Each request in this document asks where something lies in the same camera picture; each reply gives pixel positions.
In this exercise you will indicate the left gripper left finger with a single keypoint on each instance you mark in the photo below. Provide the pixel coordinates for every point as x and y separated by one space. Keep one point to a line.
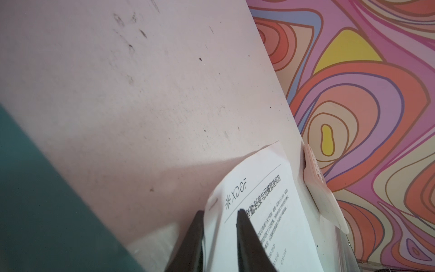
189 257

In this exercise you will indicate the teal paper folder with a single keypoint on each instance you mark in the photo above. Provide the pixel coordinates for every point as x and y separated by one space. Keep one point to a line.
45 226

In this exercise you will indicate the white paper sheets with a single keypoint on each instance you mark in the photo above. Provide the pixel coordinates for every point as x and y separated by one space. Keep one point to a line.
263 186

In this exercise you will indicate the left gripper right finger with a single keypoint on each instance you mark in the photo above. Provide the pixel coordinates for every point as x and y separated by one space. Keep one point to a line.
250 253

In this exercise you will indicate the pink white calculator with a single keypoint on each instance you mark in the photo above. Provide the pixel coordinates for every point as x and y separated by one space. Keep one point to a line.
323 197

